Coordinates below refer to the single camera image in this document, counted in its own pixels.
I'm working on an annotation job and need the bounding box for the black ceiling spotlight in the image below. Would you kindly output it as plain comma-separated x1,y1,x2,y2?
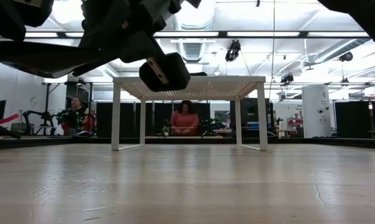
225,39,242,62
280,73,295,85
339,51,354,63

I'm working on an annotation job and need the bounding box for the black teardrop plate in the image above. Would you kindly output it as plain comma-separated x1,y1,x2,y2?
0,40,101,79

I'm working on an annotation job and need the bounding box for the red slanted bar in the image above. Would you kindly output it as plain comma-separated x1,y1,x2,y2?
0,113,20,126

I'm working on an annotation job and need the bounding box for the black aluminium table frame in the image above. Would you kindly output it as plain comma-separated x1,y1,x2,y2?
0,136,375,150

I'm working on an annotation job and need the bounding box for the white round pillar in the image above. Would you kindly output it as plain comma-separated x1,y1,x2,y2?
301,84,333,139

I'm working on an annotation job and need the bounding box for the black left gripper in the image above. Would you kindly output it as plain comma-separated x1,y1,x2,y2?
71,0,203,93

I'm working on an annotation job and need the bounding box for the black LED light bar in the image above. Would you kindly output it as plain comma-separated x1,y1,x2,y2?
0,30,371,40

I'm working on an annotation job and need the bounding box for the white perforated metal shelf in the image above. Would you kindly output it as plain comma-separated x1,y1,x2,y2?
111,75,269,152

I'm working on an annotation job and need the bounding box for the small shelf with coloured bins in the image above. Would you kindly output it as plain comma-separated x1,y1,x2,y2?
286,116,305,138

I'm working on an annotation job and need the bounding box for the ceiling air duct with vent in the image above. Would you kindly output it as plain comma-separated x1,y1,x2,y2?
171,6,218,75

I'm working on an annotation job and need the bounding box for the person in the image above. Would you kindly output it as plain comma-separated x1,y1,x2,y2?
60,96,96,137
170,100,200,136

